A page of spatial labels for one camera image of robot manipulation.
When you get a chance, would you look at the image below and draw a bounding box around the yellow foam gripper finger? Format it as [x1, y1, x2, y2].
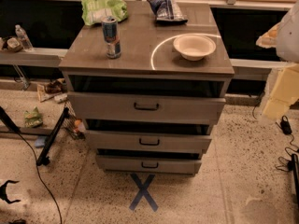
[263, 63, 299, 119]

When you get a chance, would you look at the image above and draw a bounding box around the blue silver redbull can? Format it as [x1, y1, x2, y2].
[102, 16, 121, 59]

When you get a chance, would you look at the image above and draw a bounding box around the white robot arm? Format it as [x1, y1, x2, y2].
[263, 1, 299, 119]

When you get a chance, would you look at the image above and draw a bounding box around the black power adapter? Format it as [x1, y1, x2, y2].
[280, 116, 292, 135]

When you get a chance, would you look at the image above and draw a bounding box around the white paper bowl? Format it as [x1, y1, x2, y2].
[173, 34, 216, 61]

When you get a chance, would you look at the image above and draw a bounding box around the grey drawer cabinet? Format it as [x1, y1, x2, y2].
[58, 0, 235, 176]

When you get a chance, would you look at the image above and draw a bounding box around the blue chip bag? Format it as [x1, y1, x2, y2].
[147, 0, 188, 22]

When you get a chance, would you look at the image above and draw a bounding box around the blue tape floor cross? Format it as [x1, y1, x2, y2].
[129, 174, 158, 212]

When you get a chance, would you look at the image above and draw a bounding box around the middle grey drawer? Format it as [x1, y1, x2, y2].
[87, 131, 211, 153]

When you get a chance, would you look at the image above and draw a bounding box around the grey drawer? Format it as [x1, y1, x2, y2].
[87, 131, 211, 153]
[68, 91, 225, 124]
[96, 155, 202, 175]

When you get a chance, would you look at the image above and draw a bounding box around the bottom grey drawer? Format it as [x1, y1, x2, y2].
[96, 155, 202, 175]

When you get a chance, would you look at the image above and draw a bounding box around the top grey drawer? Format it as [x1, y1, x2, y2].
[68, 91, 225, 124]

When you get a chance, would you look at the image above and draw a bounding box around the green chip bag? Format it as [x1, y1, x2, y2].
[81, 0, 128, 26]

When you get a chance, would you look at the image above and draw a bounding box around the crumpled snack wrapper on floor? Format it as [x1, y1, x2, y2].
[37, 78, 65, 102]

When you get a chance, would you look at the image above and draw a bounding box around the black tripod leg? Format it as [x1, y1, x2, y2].
[36, 107, 69, 166]

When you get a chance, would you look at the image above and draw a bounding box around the small green snack bag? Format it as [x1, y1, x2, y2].
[24, 107, 43, 128]

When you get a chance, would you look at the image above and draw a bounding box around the clear plastic water bottle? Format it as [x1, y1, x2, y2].
[15, 24, 34, 52]

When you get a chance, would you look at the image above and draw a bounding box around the black floor cable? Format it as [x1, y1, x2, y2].
[0, 106, 64, 224]

